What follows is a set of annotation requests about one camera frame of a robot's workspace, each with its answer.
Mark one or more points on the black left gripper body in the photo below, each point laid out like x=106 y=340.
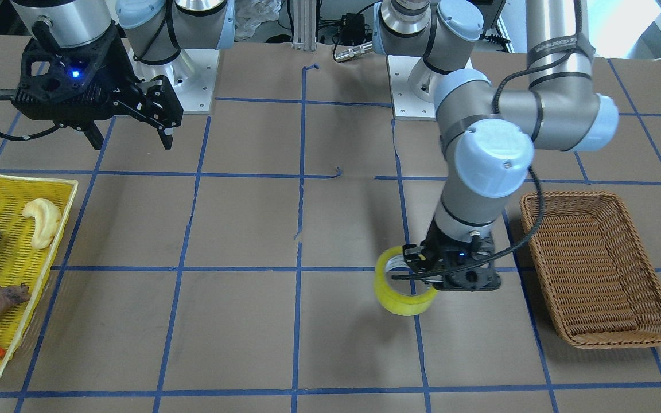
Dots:
x=432 y=238

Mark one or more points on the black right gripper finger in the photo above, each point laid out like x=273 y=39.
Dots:
x=166 y=136
x=94 y=136

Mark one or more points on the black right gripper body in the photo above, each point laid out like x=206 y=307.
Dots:
x=119 y=67

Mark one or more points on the yellow tape roll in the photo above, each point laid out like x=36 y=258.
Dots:
x=400 y=297

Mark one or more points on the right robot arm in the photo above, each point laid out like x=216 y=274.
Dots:
x=153 y=32

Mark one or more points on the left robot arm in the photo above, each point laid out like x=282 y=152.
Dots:
x=489 y=132

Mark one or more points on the yellow toy banana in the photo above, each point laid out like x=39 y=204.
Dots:
x=47 y=218

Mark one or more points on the yellow plastic basket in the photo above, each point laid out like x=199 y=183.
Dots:
x=19 y=262

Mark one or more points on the brown wicker basket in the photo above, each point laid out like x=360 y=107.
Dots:
x=600 y=288

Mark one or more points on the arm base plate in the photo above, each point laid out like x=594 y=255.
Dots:
x=193 y=80
x=410 y=84

